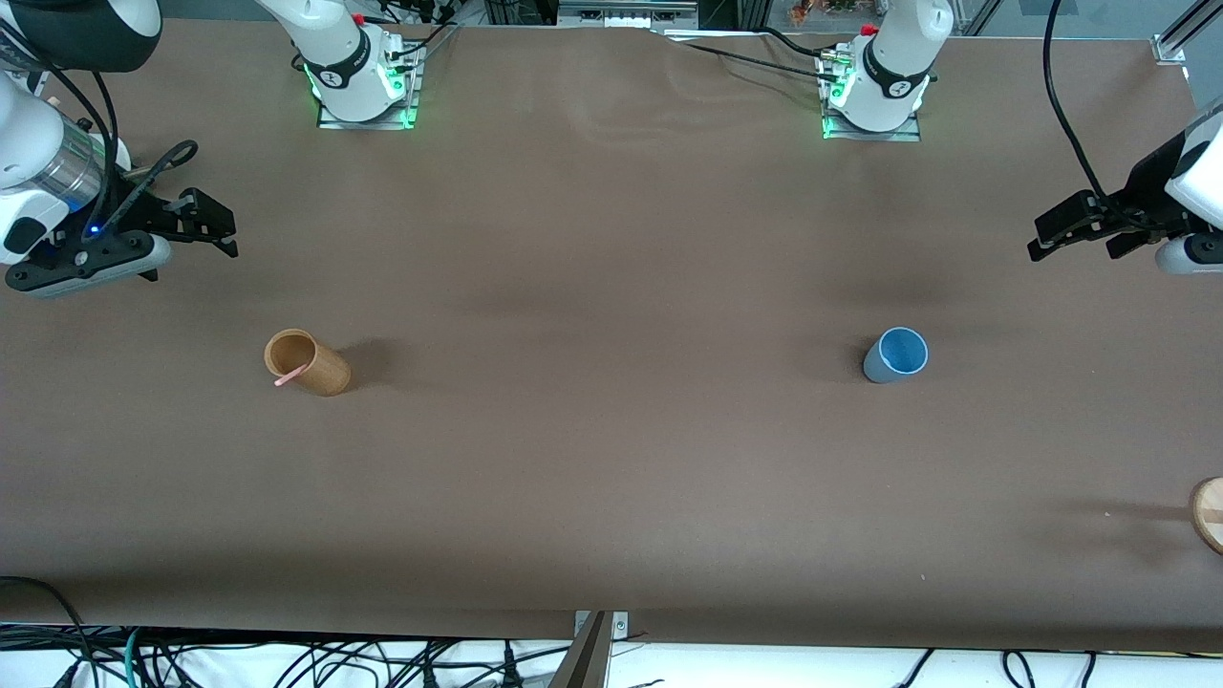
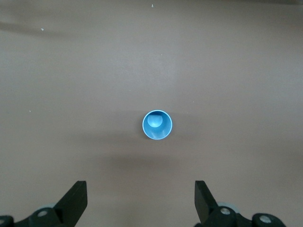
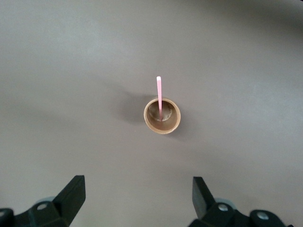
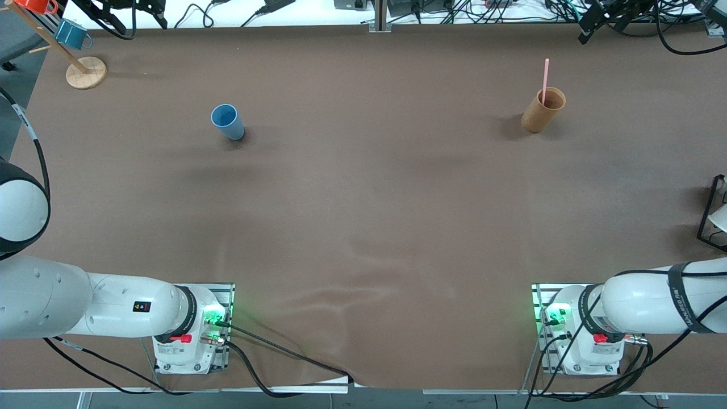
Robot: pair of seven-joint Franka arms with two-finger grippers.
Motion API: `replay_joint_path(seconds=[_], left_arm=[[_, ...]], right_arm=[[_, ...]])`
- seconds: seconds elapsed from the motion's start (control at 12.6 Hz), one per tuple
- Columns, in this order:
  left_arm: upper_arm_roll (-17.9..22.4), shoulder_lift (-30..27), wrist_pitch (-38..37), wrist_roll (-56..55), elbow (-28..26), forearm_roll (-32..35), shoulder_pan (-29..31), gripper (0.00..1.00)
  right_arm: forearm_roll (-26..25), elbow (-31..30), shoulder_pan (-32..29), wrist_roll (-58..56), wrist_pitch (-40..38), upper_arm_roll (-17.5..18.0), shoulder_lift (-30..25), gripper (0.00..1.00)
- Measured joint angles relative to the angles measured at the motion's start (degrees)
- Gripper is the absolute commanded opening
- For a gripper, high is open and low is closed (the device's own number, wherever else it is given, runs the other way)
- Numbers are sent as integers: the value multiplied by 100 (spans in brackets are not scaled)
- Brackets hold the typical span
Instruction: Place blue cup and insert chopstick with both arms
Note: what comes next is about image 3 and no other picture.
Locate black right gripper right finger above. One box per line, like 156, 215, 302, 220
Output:
191, 176, 250, 227

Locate pink chopstick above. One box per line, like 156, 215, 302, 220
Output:
156, 76, 164, 122

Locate brown cylindrical cup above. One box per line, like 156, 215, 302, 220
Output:
143, 97, 182, 135

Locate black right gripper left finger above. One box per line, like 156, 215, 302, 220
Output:
13, 175, 86, 227

